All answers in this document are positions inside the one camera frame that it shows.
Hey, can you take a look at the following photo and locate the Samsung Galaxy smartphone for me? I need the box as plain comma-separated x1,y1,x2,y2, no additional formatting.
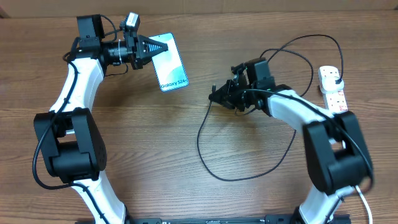
150,33,189,92

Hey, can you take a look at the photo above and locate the black USB charging cable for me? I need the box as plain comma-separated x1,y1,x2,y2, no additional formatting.
196,34,345,182

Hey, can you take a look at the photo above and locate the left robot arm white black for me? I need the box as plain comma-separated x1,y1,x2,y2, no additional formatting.
32,12,168,223

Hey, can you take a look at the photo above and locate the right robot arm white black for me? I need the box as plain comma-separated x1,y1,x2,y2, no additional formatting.
209,57,374,223

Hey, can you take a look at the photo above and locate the white charger plug adapter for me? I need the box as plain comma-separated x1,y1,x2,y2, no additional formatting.
320,77,345,94

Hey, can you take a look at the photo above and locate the white power strip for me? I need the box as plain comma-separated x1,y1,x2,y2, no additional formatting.
318,65,348,113

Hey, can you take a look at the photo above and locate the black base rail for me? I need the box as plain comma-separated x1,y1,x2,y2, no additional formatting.
74,213,352,224

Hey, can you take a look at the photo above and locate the white power strip cord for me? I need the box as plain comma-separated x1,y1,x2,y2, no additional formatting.
354,185,373,224

